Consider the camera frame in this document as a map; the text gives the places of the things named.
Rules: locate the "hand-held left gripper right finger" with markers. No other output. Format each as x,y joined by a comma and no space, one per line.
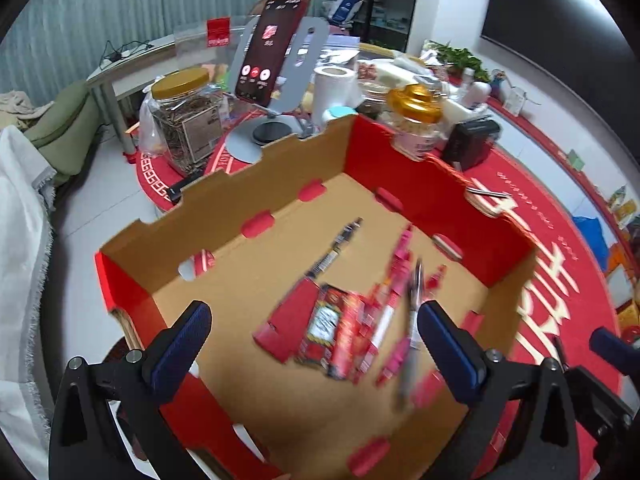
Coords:
450,350

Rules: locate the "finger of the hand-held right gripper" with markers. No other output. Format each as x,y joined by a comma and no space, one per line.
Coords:
612,344
600,410

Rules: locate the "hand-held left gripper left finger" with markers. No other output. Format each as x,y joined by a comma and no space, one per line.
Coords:
182,340

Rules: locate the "grey grip pen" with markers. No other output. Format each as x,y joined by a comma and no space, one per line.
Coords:
412,310

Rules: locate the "red cardboard box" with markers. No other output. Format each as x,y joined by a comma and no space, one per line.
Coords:
250,270

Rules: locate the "small red pack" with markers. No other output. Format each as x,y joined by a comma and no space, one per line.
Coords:
352,347

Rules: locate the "clear red pen pink grip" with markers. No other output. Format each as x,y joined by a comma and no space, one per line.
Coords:
399,260

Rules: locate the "small red box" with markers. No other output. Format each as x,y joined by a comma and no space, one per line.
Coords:
290,325

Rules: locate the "black and red pack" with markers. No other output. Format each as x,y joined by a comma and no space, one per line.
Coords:
325,322

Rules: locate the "black marker white label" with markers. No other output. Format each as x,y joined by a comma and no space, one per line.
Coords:
335,250

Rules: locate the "blue plastic bag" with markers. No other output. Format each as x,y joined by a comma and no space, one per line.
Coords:
590,232

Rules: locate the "snack bag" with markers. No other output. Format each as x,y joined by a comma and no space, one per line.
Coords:
620,200

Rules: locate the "silver pen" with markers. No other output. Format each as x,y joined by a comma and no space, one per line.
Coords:
487,193

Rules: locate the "white cloth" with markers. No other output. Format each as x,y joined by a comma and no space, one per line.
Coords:
20,260

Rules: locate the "black radio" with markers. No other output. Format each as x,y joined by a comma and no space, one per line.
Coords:
470,142

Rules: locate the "glass jar gold lid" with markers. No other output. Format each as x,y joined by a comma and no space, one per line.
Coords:
185,120

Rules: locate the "red cloth covered ledge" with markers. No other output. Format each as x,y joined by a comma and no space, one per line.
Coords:
540,132

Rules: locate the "gold lidded jar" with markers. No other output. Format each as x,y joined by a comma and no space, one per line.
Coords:
415,120

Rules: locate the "green cushion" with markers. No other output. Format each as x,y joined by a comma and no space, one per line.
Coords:
60,125

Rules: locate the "white bottle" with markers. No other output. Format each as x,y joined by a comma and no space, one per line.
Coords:
480,92

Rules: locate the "dark glass jar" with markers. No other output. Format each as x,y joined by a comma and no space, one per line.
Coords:
372,97

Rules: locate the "grey side table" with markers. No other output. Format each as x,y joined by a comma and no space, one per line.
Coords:
125,72

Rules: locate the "white toilet paper roll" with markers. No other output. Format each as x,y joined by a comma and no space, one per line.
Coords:
332,87

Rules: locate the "beige cloth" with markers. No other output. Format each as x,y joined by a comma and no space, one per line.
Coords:
15,105

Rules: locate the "grey phone stand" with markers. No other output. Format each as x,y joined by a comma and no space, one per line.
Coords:
300,70

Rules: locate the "potted green plant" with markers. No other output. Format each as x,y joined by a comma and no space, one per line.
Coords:
457,55

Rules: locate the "clear bag red label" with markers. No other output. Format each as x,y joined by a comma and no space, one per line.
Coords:
210,40

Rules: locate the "black smartphone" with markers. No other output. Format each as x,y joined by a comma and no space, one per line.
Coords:
265,50

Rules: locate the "black television screen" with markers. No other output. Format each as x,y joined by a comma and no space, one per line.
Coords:
560,25

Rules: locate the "grey curtain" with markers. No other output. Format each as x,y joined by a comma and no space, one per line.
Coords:
100,5

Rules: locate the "glass door cabinet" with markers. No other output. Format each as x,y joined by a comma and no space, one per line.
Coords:
385,0

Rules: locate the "white and blue bag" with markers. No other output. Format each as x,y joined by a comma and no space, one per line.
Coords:
342,5

